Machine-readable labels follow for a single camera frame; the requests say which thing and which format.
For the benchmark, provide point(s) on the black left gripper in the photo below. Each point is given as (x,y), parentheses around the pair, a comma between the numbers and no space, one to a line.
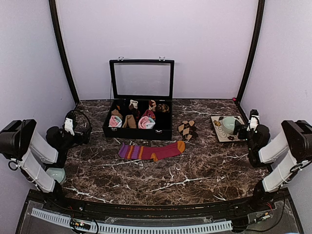
(85,138)

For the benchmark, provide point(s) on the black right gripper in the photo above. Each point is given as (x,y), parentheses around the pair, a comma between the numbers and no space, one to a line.
(238,126)

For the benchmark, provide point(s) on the maroon purple orange striped sock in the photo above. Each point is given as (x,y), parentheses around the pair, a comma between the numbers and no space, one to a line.
(151,153)

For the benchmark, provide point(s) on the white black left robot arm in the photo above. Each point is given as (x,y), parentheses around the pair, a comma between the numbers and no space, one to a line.
(40,159)

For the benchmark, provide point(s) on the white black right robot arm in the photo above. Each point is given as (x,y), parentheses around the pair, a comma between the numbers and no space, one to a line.
(294,143)

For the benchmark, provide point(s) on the pale green ceramic bowl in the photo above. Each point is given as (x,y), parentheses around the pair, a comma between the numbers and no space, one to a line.
(228,124)

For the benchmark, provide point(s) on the square floral ceramic plate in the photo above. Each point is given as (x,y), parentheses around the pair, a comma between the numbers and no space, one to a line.
(222,136)

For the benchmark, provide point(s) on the pink white rolled sock left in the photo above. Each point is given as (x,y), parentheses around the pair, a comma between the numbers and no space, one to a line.
(115,122)

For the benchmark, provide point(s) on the pink white rolled sock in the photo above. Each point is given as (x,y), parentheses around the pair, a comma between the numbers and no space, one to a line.
(115,122)
(146,123)

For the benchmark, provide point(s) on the pale green bowl left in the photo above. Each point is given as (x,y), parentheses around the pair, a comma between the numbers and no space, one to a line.
(58,174)

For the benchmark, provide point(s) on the brown tan rolled sock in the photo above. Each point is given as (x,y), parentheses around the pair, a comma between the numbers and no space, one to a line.
(129,122)

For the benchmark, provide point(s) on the brown argyle rolled sock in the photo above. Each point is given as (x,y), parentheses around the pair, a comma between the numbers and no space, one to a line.
(187,129)

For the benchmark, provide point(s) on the cream brown rolled sock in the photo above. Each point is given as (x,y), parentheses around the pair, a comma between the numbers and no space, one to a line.
(133,104)

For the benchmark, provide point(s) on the pink white rolled sock right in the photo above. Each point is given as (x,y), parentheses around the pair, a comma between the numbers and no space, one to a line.
(146,123)

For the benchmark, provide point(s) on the black sock organizer box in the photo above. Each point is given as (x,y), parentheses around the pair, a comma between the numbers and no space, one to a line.
(148,81)

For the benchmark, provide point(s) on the maroon teal rolled sock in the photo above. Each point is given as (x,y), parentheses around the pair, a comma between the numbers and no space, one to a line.
(150,114)

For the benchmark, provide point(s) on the leopard pattern rolled sock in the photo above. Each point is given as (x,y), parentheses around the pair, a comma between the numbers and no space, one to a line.
(162,108)

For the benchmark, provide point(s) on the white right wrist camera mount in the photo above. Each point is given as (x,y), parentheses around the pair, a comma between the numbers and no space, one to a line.
(253,123)

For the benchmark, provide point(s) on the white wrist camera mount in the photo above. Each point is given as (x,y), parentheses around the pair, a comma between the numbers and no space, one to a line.
(253,123)
(69,126)

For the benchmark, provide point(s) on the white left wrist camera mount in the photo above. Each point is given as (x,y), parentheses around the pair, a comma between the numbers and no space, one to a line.
(69,126)

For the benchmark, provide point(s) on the black front table rail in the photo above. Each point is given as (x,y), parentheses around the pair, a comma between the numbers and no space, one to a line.
(236,209)

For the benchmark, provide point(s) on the white slotted cable duct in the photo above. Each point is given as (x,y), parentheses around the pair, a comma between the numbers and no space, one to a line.
(82,226)

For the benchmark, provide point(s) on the black right frame post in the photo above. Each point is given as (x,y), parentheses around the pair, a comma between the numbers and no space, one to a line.
(252,50)

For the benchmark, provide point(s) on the black frame post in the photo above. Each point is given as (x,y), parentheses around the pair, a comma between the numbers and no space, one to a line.
(61,50)
(252,50)

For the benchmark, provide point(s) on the black left frame post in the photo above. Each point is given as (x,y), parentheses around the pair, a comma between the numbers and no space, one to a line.
(61,50)

